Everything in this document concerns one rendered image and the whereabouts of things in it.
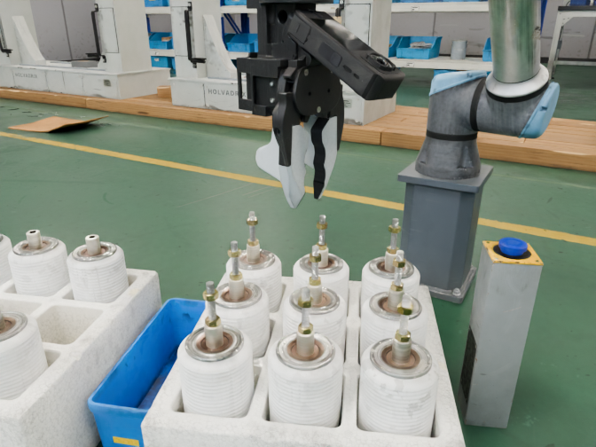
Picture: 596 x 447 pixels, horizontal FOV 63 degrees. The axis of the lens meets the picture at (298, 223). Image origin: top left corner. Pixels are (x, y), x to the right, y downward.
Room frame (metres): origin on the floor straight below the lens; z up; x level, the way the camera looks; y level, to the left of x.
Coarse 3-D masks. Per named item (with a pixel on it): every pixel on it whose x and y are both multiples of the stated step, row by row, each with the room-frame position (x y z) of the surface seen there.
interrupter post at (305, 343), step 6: (300, 336) 0.49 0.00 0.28; (306, 336) 0.49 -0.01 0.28; (312, 336) 0.49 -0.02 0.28; (300, 342) 0.49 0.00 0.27; (306, 342) 0.49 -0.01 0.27; (312, 342) 0.49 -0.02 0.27; (300, 348) 0.49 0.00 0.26; (306, 348) 0.49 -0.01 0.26; (312, 348) 0.49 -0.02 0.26; (300, 354) 0.49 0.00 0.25; (306, 354) 0.49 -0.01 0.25
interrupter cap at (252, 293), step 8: (216, 288) 0.64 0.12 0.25; (224, 288) 0.65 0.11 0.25; (248, 288) 0.65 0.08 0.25; (256, 288) 0.65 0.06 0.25; (224, 296) 0.63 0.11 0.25; (248, 296) 0.62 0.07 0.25; (256, 296) 0.62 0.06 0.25; (216, 304) 0.60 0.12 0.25; (224, 304) 0.60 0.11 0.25; (232, 304) 0.60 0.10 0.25; (240, 304) 0.60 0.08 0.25; (248, 304) 0.60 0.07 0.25
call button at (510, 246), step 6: (504, 240) 0.66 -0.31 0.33; (510, 240) 0.66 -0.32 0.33; (516, 240) 0.66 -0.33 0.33; (522, 240) 0.66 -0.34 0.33; (498, 246) 0.65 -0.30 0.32; (504, 246) 0.64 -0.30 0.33; (510, 246) 0.64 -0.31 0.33; (516, 246) 0.64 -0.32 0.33; (522, 246) 0.64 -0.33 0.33; (504, 252) 0.65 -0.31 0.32; (510, 252) 0.64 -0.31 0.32; (516, 252) 0.63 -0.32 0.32; (522, 252) 0.63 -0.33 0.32
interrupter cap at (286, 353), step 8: (288, 336) 0.52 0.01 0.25; (296, 336) 0.52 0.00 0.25; (320, 336) 0.52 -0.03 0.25; (280, 344) 0.51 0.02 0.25; (288, 344) 0.51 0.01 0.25; (296, 344) 0.51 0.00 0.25; (320, 344) 0.51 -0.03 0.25; (328, 344) 0.51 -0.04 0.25; (280, 352) 0.49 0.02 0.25; (288, 352) 0.49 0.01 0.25; (296, 352) 0.50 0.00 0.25; (320, 352) 0.49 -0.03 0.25; (328, 352) 0.49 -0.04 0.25; (280, 360) 0.48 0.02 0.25; (288, 360) 0.48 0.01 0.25; (296, 360) 0.48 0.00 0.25; (304, 360) 0.48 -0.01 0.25; (312, 360) 0.48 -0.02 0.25; (320, 360) 0.48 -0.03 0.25; (328, 360) 0.47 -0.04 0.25; (296, 368) 0.46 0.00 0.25; (304, 368) 0.46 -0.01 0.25; (312, 368) 0.46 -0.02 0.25
